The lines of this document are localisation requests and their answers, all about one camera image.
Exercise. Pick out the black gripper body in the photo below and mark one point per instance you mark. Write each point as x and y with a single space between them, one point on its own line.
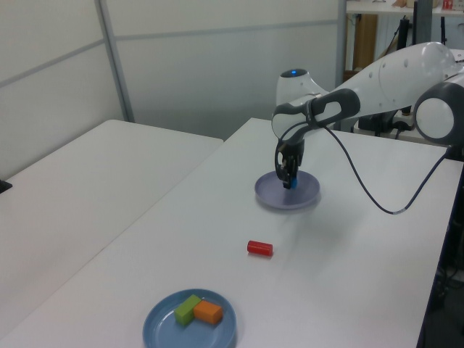
290 154

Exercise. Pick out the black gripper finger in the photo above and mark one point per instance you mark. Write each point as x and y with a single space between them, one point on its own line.
286 177

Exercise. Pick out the blue cylinder block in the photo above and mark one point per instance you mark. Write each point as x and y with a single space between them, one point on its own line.
295 183

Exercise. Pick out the red cylinder block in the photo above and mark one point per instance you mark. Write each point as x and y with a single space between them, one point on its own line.
259 248

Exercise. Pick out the orange rectangular block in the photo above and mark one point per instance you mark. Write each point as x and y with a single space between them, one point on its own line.
208 312

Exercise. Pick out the green rectangular block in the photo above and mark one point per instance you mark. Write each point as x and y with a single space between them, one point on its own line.
185 311

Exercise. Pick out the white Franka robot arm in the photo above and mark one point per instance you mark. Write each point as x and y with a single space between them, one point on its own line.
391 79

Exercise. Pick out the purple plate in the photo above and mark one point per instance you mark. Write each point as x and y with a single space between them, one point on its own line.
272 192

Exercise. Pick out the brown wooden panel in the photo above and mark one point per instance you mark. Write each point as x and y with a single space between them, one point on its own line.
365 41

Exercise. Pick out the blue plate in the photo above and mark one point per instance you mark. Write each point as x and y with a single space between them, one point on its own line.
163 326

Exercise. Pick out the grey partition post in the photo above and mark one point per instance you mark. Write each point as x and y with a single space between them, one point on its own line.
340 40
116 61

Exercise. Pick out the black table side frame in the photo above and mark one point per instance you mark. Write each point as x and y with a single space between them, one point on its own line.
443 253

